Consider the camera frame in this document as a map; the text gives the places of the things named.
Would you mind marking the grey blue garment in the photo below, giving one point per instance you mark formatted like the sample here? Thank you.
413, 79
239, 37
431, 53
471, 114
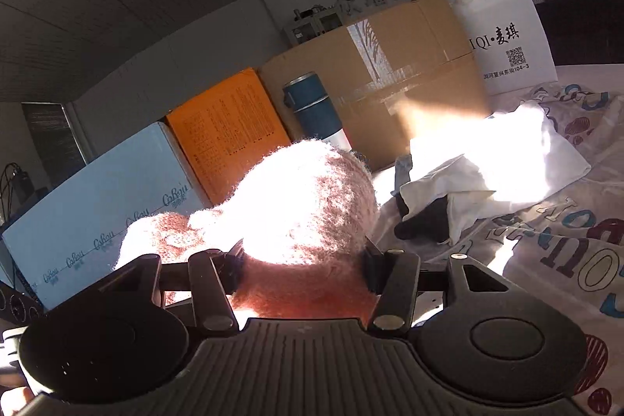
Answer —
403, 172

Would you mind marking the grey glass door cabinet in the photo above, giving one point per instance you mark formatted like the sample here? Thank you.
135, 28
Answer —
312, 28

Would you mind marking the black sofa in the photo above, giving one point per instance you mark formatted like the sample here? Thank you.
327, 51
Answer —
585, 31

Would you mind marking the white paper bag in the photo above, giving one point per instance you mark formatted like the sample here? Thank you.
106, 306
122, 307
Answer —
507, 31

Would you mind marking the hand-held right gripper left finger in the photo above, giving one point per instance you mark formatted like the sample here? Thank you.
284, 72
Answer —
234, 270

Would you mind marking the dark window blind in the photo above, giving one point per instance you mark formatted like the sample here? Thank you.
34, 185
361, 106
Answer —
48, 133

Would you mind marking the dark blue thermos bottle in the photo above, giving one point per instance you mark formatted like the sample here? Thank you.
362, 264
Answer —
312, 109

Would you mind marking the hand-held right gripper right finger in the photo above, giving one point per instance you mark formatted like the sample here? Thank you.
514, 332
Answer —
373, 270

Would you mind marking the black garment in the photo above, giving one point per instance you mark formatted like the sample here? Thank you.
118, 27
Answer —
424, 216

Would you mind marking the orange cardboard box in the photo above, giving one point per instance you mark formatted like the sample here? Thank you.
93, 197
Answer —
229, 128

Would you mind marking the light blue cardboard box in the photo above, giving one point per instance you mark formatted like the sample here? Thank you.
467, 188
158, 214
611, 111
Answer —
97, 201

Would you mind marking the colourful letter print sheet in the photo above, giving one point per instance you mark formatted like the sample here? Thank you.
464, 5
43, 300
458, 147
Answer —
560, 260

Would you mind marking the large brown cardboard box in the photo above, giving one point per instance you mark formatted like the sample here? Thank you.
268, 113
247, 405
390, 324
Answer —
390, 70

